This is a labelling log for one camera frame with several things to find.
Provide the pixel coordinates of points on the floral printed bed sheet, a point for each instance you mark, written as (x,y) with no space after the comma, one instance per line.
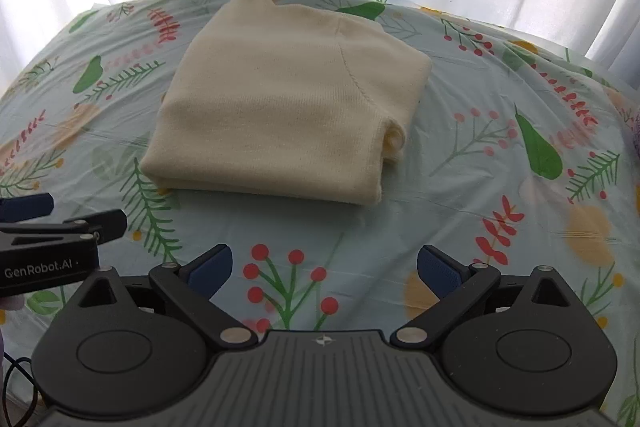
(450,207)

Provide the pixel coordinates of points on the person's left hand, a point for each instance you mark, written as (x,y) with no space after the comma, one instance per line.
(12,303)

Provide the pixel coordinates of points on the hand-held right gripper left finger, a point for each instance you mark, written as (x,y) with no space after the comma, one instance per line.
(207,276)

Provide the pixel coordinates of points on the cream knit sweater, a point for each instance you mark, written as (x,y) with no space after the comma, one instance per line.
(280,107)

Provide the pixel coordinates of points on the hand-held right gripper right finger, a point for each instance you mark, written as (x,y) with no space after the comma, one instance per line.
(440,276)

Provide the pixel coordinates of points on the purple patterned cloth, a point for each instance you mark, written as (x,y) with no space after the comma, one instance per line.
(631,129)

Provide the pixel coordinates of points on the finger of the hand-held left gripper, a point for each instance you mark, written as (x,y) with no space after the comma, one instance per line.
(30,207)
(107,224)

